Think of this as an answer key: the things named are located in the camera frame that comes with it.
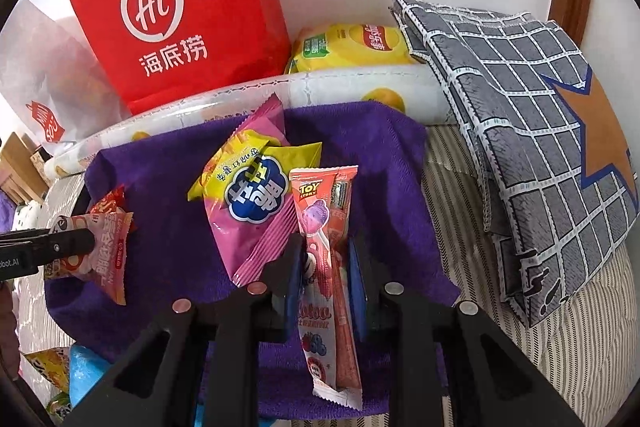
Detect wooden headboard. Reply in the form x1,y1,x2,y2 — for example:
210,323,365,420
0,132,51,204

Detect blue tissue pack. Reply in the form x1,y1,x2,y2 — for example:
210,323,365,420
67,344,117,414

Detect green snack packet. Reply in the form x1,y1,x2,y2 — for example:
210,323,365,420
45,394,73,423

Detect pink snack packet white faces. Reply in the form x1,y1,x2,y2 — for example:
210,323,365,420
45,211,135,306

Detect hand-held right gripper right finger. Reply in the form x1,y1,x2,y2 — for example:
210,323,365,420
348,236,583,427

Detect pink lollipop packet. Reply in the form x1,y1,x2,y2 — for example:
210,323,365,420
289,165,363,410

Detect red paper shopping bag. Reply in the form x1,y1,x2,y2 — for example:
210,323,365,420
62,0,292,116

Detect pink and yellow snack packet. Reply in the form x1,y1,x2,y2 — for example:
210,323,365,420
187,93,323,288

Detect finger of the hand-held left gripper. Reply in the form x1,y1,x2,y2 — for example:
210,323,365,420
20,228,97,266

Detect purple towel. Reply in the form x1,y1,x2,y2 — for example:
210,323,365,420
44,101,461,418

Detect yellow triangular snack packet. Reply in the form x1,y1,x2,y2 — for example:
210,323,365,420
25,347,71,393

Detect wrapped roll with yellow print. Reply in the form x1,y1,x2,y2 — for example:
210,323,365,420
42,64,458,178

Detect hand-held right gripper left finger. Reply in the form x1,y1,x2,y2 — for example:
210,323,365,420
60,233,307,427

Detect yellow chips bag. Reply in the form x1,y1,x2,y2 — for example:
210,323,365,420
285,23,418,75

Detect white plastic shopping bag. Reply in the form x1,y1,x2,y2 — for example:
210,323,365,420
0,0,133,142

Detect grey checked cloth bag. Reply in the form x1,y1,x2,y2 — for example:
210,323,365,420
387,0,640,328

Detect red snack packet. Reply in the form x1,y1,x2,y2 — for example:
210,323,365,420
89,187,126,216

